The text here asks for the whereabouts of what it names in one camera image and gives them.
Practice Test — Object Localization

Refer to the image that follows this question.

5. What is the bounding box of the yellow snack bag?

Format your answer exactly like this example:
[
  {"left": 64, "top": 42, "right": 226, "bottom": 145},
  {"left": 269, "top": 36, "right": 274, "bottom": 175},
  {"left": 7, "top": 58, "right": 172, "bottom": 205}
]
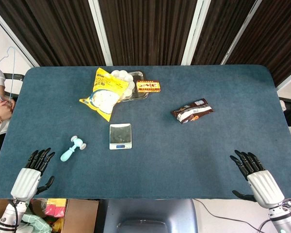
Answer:
[{"left": 79, "top": 67, "right": 130, "bottom": 122}]

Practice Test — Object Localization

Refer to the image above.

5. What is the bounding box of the small digital scale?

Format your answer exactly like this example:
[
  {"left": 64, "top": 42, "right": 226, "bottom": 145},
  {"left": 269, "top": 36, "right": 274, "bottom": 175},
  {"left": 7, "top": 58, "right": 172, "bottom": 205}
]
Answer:
[{"left": 109, "top": 123, "right": 133, "bottom": 150}]

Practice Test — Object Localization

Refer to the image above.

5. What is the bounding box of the clear plastic tray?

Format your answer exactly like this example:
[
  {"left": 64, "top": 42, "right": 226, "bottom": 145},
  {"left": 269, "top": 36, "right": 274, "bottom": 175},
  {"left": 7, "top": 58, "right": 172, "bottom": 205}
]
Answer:
[{"left": 116, "top": 70, "right": 150, "bottom": 101}]

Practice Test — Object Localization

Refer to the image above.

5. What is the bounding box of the black cable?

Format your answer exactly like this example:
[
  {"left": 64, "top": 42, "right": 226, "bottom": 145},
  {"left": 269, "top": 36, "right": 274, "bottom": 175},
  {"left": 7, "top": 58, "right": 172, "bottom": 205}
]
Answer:
[{"left": 193, "top": 199, "right": 272, "bottom": 233}]

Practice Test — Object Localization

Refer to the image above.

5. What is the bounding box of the cardboard box with items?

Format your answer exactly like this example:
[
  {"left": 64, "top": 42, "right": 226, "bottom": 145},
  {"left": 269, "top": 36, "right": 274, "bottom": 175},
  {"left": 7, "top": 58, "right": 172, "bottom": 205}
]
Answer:
[{"left": 0, "top": 198, "right": 99, "bottom": 233}]

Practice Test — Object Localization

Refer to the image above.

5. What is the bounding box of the light blue handheld massager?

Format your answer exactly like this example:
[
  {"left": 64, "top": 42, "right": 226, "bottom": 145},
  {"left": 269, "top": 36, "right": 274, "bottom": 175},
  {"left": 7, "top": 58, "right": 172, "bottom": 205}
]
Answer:
[{"left": 60, "top": 135, "right": 87, "bottom": 162}]

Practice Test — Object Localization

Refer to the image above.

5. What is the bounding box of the white round candies pack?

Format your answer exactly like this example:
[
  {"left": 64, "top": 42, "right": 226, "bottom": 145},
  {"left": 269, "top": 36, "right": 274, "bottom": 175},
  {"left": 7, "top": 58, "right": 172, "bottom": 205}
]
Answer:
[{"left": 111, "top": 69, "right": 135, "bottom": 100}]

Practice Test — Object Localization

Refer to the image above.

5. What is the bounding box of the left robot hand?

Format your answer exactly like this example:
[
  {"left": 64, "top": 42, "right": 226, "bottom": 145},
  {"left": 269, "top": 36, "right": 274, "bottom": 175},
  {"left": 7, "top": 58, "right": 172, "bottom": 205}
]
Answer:
[{"left": 10, "top": 147, "right": 56, "bottom": 202}]

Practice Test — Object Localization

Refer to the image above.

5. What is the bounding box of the brown chocolate snack packet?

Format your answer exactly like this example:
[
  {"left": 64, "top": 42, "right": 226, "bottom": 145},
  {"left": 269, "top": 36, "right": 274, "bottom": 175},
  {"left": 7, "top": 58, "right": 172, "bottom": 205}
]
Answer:
[{"left": 172, "top": 98, "right": 215, "bottom": 125}]

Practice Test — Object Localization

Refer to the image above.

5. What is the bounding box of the blue table cloth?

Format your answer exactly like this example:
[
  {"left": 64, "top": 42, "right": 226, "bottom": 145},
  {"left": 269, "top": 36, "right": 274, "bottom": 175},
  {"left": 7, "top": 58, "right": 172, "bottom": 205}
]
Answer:
[{"left": 0, "top": 64, "right": 291, "bottom": 200}]

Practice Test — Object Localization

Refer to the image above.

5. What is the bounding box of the red yellow small box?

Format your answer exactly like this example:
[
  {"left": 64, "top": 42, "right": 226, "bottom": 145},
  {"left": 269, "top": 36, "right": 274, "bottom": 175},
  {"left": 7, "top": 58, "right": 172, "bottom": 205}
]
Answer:
[{"left": 136, "top": 80, "right": 161, "bottom": 94}]

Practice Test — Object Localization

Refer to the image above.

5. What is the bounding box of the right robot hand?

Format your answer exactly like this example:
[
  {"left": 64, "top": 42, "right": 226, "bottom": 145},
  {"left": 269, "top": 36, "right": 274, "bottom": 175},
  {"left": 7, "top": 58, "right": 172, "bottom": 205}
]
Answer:
[{"left": 229, "top": 150, "right": 285, "bottom": 209}]

